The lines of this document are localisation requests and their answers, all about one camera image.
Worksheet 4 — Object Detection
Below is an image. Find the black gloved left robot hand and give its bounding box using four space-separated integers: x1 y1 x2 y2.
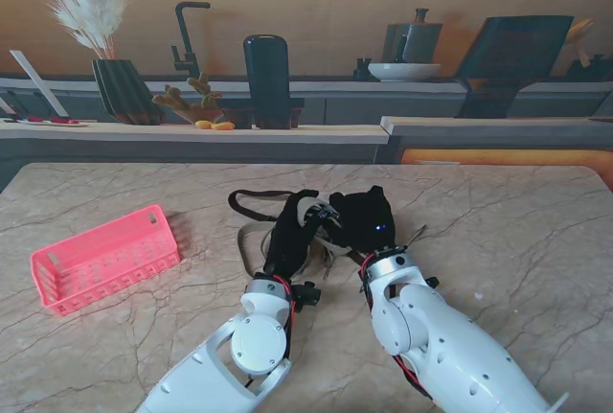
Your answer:
262 189 344 285

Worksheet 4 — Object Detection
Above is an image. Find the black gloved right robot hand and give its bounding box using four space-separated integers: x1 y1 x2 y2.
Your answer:
328 185 397 256

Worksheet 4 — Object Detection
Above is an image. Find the beige woven belt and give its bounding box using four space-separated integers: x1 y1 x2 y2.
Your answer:
237 196 427 285

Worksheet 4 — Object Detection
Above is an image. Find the dark brown woven belt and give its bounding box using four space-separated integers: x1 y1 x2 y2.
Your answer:
226 189 373 280

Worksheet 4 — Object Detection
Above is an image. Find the pink plastic storage basket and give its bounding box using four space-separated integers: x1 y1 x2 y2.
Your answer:
30 204 182 317

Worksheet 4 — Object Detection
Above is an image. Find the grey kitchen counter wood top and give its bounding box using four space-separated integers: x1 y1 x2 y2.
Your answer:
0 75 613 192

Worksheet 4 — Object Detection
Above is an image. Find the dark low tray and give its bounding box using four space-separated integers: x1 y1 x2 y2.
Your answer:
217 96 307 129

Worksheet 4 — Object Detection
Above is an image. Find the white ceramic bowl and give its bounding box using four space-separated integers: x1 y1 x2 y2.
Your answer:
367 62 443 82

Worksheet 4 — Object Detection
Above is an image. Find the tall black cylinder container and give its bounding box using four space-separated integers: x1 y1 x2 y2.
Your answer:
242 34 292 130

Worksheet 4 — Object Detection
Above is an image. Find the cactus plant in bowl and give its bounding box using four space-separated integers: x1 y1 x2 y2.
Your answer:
151 71 226 126

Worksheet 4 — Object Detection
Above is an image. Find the grey ceramic jug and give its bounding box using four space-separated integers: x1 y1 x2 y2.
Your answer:
382 7 444 65

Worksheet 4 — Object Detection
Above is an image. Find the dark tilted panel stand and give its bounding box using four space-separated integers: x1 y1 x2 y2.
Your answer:
452 14 575 120

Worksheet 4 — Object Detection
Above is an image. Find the dark ribbed vase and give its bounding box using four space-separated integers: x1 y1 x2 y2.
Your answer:
91 58 162 126

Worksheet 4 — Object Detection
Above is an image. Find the black kitchen faucet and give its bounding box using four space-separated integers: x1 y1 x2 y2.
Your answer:
171 1 212 80

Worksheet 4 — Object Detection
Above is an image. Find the plate with red food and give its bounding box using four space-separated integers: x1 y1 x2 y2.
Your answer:
16 116 91 128

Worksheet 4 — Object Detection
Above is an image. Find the yellow wooden spatula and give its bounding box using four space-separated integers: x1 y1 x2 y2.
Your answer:
567 17 598 67

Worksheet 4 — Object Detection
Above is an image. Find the white leaning board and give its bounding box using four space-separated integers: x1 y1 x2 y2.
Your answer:
9 49 71 118

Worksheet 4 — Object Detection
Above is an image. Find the white pampas grass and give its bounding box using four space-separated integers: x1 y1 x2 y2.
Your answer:
0 0 130 60

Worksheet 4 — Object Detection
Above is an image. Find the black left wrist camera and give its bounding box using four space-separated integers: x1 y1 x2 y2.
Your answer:
291 280 322 313

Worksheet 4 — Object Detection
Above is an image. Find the red black right arm cable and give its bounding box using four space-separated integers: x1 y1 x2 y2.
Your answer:
357 254 438 400

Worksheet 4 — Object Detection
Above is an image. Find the red black arm cable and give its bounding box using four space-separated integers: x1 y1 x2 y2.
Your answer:
357 254 438 400
243 276 296 390

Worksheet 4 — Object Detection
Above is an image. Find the red black left arm cable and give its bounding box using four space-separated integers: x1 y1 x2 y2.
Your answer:
243 276 296 390

